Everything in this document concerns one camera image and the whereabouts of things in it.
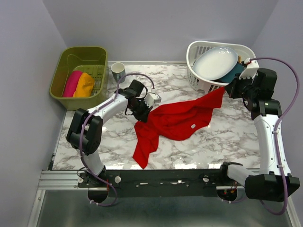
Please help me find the aluminium frame rail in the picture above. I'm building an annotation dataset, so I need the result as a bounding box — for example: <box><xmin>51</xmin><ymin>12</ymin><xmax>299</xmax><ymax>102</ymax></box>
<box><xmin>38</xmin><ymin>165</ymin><xmax>259</xmax><ymax>191</ymax></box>

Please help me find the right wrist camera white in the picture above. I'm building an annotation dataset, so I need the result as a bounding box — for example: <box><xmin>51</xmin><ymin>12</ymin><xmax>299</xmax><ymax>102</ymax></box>
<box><xmin>239</xmin><ymin>58</ymin><xmax>259</xmax><ymax>79</ymax></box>

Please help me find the pink rolled t shirt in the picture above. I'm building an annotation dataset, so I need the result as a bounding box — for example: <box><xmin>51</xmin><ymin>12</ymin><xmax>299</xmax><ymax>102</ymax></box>
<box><xmin>62</xmin><ymin>70</ymin><xmax>82</xmax><ymax>98</ymax></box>

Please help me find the red t shirt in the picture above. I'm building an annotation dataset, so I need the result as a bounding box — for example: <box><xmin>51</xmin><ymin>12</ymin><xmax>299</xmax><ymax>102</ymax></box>
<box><xmin>133</xmin><ymin>87</ymin><xmax>225</xmax><ymax>169</ymax></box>

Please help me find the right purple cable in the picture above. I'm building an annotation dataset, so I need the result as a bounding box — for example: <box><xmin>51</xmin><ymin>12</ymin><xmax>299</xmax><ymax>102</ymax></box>
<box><xmin>222</xmin><ymin>57</ymin><xmax>300</xmax><ymax>216</ymax></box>

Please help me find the white plastic dish basket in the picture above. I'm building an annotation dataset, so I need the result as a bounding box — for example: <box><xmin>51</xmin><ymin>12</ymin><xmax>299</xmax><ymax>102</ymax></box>
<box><xmin>186</xmin><ymin>41</ymin><xmax>256</xmax><ymax>94</ymax></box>

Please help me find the olive green plastic bin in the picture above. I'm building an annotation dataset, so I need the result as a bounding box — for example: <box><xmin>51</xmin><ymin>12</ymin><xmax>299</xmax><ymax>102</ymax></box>
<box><xmin>49</xmin><ymin>46</ymin><xmax>109</xmax><ymax>111</ymax></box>

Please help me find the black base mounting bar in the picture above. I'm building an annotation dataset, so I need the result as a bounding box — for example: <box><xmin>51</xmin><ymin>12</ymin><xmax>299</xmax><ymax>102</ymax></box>
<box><xmin>78</xmin><ymin>169</ymin><xmax>246</xmax><ymax>203</ymax></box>

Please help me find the teal plate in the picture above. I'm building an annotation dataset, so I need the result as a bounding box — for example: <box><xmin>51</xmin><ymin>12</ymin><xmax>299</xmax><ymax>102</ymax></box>
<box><xmin>219</xmin><ymin>63</ymin><xmax>244</xmax><ymax>83</ymax></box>

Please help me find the grey white mug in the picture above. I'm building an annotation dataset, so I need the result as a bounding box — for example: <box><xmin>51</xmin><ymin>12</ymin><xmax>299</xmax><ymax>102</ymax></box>
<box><xmin>111</xmin><ymin>62</ymin><xmax>126</xmax><ymax>82</ymax></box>

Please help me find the orange rolled t shirt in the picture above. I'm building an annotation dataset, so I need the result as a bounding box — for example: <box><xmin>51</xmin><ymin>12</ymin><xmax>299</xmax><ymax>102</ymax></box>
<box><xmin>72</xmin><ymin>72</ymin><xmax>95</xmax><ymax>98</ymax></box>

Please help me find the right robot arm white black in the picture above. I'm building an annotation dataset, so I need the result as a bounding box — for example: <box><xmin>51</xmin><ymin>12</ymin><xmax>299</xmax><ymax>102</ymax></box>
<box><xmin>218</xmin><ymin>68</ymin><xmax>300</xmax><ymax>202</ymax></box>

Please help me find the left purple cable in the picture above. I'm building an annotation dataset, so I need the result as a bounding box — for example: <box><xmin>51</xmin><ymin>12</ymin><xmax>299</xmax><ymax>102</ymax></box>
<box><xmin>79</xmin><ymin>73</ymin><xmax>157</xmax><ymax>207</ymax></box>

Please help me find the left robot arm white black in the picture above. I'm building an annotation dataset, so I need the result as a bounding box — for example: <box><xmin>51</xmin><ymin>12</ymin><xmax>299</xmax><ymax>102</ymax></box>
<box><xmin>67</xmin><ymin>80</ymin><xmax>152</xmax><ymax>187</ymax></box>

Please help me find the white oval plate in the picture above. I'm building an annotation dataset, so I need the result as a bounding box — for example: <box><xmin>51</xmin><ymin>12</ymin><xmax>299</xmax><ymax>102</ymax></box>
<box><xmin>193</xmin><ymin>46</ymin><xmax>238</xmax><ymax>80</ymax></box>

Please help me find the purple cable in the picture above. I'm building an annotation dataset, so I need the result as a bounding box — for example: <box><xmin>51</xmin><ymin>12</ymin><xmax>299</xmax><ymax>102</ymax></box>
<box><xmin>79</xmin><ymin>73</ymin><xmax>157</xmax><ymax>207</ymax></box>
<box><xmin>222</xmin><ymin>57</ymin><xmax>300</xmax><ymax>216</ymax></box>

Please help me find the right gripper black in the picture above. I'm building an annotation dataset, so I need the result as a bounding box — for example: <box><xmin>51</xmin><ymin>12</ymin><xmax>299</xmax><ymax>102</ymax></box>
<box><xmin>224</xmin><ymin>72</ymin><xmax>257</xmax><ymax>101</ymax></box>

